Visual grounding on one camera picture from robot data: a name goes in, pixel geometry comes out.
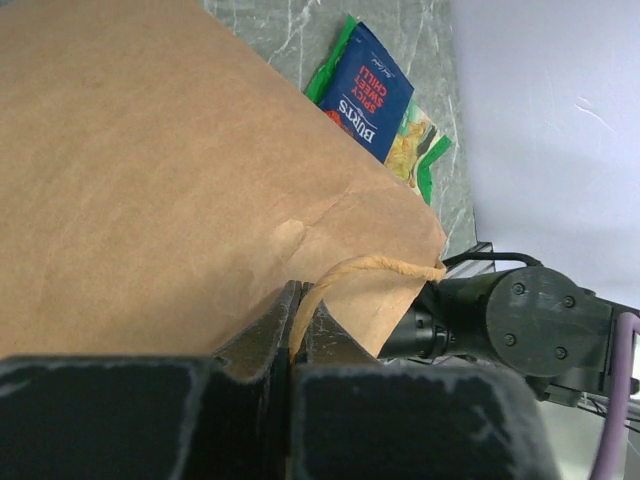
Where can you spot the green cassava chips bag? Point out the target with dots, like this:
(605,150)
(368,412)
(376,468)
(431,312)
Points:
(418,143)

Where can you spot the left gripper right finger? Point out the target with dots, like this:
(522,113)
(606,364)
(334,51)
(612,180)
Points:
(352,417)

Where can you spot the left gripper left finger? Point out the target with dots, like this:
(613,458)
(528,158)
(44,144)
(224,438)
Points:
(214,416)

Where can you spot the blue white snack bag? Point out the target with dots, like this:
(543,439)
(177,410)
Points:
(368,93)

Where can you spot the aluminium mounting rail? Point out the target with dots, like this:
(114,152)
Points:
(464,265)

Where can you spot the brown paper bag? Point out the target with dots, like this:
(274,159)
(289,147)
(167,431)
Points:
(160,182)

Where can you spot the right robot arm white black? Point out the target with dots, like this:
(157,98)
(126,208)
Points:
(510,310)

